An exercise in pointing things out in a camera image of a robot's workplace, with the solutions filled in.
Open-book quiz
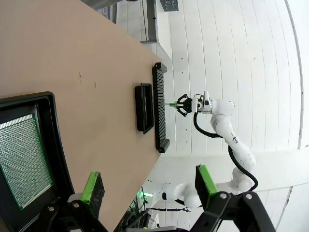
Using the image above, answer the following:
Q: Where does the white wall conduit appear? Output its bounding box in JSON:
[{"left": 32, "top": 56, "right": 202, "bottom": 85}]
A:
[{"left": 284, "top": 0, "right": 305, "bottom": 150}]

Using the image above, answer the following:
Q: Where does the grey woven plastic basket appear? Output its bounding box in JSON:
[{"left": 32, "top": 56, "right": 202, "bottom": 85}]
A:
[{"left": 159, "top": 0, "right": 181, "bottom": 12}]

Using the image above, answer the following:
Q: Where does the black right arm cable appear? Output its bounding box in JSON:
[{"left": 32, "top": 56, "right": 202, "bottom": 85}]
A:
[{"left": 194, "top": 112, "right": 259, "bottom": 208}]

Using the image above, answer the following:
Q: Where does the black cable bundle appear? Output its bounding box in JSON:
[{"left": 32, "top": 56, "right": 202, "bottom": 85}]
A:
[{"left": 120, "top": 205, "right": 152, "bottom": 230}]

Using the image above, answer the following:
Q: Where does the thin black rod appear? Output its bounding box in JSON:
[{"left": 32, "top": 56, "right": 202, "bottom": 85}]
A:
[{"left": 149, "top": 207, "right": 192, "bottom": 213}]

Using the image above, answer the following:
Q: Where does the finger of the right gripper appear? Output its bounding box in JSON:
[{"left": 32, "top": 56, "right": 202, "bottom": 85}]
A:
[
  {"left": 170, "top": 104, "right": 194, "bottom": 118},
  {"left": 169, "top": 93, "right": 194, "bottom": 106}
]

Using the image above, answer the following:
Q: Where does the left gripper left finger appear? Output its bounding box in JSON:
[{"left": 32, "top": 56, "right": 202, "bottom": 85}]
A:
[{"left": 33, "top": 171, "right": 110, "bottom": 232}]

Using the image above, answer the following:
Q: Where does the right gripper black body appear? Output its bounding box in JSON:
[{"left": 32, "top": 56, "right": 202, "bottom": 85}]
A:
[{"left": 191, "top": 96, "right": 205, "bottom": 114}]

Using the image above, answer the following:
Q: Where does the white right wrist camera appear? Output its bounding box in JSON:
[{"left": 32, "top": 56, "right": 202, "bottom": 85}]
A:
[{"left": 196, "top": 90, "right": 211, "bottom": 108}]

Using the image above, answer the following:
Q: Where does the black plastic ESD tray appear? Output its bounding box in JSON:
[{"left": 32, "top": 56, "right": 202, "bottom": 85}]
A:
[
  {"left": 0, "top": 91, "right": 76, "bottom": 232},
  {"left": 134, "top": 82, "right": 155, "bottom": 135}
]

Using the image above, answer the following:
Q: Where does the black slotted board rack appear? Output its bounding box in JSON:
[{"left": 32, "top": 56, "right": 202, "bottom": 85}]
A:
[{"left": 152, "top": 62, "right": 170, "bottom": 153}]

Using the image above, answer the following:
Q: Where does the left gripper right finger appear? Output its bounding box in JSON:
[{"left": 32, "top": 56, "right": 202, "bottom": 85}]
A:
[{"left": 189, "top": 164, "right": 277, "bottom": 232}]

